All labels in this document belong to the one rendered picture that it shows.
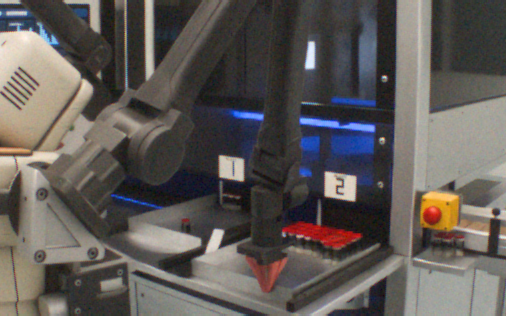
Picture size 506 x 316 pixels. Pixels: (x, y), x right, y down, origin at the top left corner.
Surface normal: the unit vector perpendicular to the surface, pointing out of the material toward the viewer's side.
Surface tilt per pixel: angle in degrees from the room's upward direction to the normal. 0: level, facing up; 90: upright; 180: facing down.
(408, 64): 90
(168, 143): 106
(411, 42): 90
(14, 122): 90
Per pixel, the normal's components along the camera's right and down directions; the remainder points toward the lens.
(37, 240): 0.67, 0.14
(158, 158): 0.78, 0.37
